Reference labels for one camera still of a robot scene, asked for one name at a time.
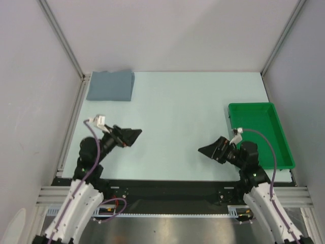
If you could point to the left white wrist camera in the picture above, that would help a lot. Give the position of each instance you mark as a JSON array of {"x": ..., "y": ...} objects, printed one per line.
[{"x": 99, "y": 122}]

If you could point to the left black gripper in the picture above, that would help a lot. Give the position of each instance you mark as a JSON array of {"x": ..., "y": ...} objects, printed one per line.
[{"x": 129, "y": 135}]

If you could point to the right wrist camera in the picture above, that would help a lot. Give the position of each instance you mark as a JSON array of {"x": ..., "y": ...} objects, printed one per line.
[{"x": 237, "y": 136}]

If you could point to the white slotted cable duct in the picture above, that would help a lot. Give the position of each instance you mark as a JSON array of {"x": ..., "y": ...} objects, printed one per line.
[{"x": 232, "y": 213}]

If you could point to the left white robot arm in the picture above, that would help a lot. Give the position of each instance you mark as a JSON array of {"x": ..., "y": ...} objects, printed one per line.
[{"x": 87, "y": 190}]

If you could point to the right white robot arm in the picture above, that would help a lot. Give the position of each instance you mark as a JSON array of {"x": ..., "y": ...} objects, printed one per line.
[{"x": 258, "y": 189}]

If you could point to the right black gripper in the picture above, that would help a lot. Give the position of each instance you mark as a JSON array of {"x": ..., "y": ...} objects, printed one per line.
[{"x": 221, "y": 149}]

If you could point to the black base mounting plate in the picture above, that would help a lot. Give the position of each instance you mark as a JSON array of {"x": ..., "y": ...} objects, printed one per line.
[{"x": 173, "y": 197}]

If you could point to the aluminium frame rail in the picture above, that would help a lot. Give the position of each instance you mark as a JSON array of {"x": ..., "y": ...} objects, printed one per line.
[{"x": 298, "y": 197}]

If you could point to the left aluminium corner post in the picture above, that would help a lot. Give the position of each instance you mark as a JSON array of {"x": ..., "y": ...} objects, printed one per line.
[{"x": 49, "y": 15}]

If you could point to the grey-blue t shirt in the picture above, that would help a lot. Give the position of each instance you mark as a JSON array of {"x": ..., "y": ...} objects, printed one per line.
[{"x": 111, "y": 86}]

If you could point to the green plastic tray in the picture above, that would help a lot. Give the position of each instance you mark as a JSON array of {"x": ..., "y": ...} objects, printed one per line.
[{"x": 262, "y": 117}]

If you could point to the aluminium corner post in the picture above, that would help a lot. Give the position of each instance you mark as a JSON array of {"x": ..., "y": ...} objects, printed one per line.
[
  {"x": 284, "y": 35},
  {"x": 49, "y": 15}
]

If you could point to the right aluminium corner post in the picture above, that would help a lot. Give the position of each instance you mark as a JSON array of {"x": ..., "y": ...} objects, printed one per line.
[{"x": 284, "y": 35}]

